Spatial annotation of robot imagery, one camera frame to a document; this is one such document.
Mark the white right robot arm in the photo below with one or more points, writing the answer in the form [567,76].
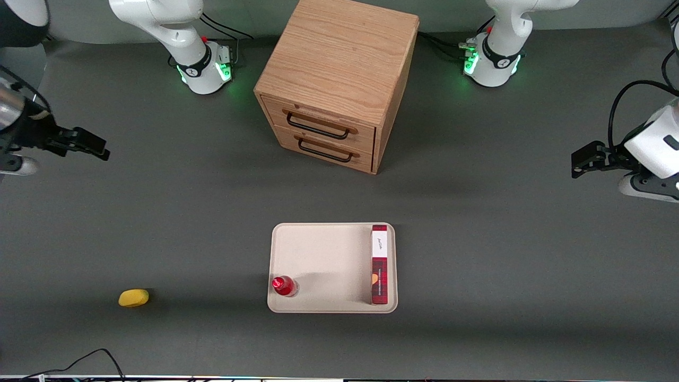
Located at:
[185,37]

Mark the beige rectangular tray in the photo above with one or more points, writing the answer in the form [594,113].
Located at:
[329,265]

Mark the red plaid carton box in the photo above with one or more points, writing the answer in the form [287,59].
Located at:
[380,265]

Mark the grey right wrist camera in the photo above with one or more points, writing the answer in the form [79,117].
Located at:
[18,165]

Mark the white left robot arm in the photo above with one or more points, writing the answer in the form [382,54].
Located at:
[504,37]

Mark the wooden two-drawer cabinet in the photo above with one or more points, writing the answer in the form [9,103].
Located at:
[339,58]

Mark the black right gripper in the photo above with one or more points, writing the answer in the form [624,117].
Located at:
[37,131]

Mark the red-capped coke bottle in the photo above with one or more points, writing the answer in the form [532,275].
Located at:
[284,286]

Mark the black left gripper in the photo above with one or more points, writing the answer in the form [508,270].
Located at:
[614,157]

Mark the yellow mango-shaped fruit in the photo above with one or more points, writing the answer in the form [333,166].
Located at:
[133,298]

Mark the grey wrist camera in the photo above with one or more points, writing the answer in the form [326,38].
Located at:
[647,188]
[18,165]

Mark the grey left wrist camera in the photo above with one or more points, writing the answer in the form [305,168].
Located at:
[647,188]

